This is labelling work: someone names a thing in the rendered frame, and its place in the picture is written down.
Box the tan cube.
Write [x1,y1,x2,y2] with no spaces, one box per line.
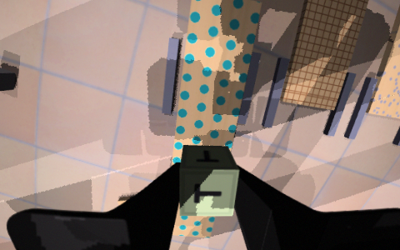
[117,196,132,205]

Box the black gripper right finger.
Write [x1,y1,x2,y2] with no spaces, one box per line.
[234,165,400,250]

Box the olive green labelled cube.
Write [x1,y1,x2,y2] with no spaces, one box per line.
[179,145,239,216]

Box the tan strip with teal polka dots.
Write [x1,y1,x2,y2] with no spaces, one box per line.
[172,0,262,238]

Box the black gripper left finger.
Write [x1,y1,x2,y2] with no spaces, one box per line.
[7,162,180,250]

